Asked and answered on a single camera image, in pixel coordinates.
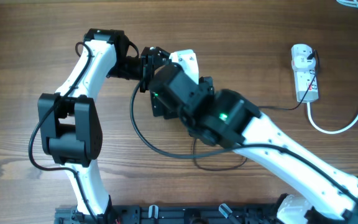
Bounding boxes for black USB charging cable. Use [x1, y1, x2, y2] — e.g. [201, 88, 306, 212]
[192, 49, 321, 172]

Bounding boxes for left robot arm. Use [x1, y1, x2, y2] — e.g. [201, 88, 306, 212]
[29, 29, 194, 223]

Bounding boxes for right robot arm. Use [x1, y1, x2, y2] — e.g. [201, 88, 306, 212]
[149, 63, 358, 223]

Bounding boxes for white USB charger plug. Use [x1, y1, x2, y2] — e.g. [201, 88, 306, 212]
[291, 55, 316, 72]

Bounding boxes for white power strip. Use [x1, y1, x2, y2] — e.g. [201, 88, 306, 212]
[291, 44, 318, 103]

